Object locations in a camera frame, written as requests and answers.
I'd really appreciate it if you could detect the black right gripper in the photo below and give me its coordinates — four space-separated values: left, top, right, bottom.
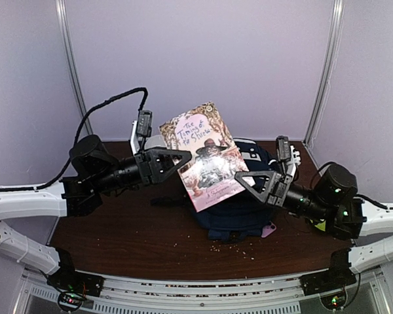
234 171 332 224

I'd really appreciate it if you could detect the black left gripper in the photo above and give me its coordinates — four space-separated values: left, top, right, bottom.
92 145 192 194

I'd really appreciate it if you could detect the navy blue student backpack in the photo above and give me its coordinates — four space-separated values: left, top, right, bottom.
150 138 280 243

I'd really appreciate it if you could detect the pink smartphone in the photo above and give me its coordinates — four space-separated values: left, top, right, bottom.
261 222 276 238

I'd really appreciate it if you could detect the pink Shakespeare story book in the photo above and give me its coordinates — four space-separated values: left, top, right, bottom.
159 102 248 213

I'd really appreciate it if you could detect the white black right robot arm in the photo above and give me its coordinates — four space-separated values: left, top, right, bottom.
235 162 393 289

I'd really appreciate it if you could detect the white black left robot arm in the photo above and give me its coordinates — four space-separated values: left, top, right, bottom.
0 135 192 290

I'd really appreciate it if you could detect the white patterned ceramic bowl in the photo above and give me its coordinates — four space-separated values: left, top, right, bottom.
145 135 166 149

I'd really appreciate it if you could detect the green plate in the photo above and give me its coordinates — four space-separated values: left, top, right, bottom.
311 221 326 232

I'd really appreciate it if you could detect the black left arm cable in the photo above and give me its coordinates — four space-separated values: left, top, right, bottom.
0 86 150 194

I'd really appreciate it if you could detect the front aluminium rail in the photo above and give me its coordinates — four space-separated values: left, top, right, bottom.
12 271 387 314

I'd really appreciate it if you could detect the right aluminium frame post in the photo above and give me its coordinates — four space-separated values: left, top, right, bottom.
303 0 345 147

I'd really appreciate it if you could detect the aluminium frame post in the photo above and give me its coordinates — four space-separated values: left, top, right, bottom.
55 0 87 118
303 0 345 147

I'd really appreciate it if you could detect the left aluminium frame post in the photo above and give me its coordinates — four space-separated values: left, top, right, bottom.
55 0 87 118

